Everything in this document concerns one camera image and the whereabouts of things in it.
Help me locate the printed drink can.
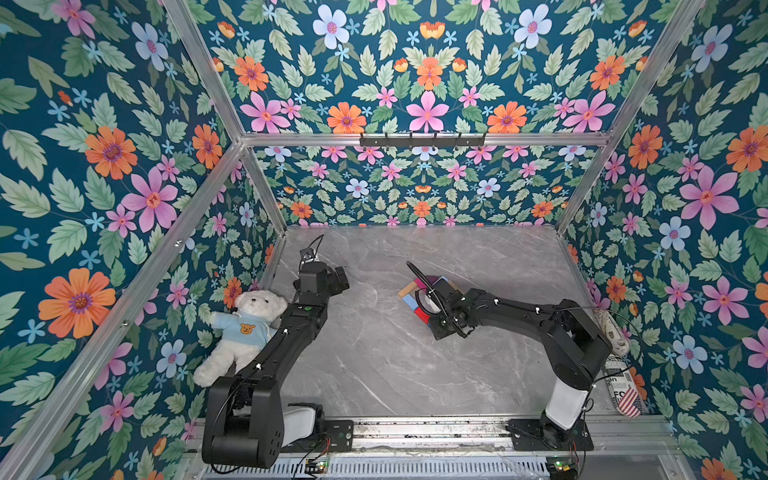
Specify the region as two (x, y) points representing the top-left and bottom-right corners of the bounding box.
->
(605, 355), (643, 418)

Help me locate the white teddy bear blue shirt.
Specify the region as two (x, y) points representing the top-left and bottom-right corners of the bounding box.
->
(193, 290), (288, 388)

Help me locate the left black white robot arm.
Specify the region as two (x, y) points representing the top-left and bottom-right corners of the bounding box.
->
(193, 261), (349, 468)

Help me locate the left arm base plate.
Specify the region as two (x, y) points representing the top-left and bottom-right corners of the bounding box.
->
(281, 420), (355, 453)

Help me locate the light blue block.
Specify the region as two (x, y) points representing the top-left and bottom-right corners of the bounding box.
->
(402, 294), (418, 310)
(431, 276), (449, 288)

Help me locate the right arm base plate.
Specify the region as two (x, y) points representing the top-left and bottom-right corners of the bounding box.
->
(506, 417), (594, 452)

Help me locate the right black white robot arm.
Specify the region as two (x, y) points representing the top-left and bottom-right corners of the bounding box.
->
(423, 279), (612, 433)

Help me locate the black hook rail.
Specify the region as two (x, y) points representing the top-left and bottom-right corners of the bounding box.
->
(358, 133), (486, 149)

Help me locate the red rectangular block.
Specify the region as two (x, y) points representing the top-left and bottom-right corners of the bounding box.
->
(413, 307), (430, 324)

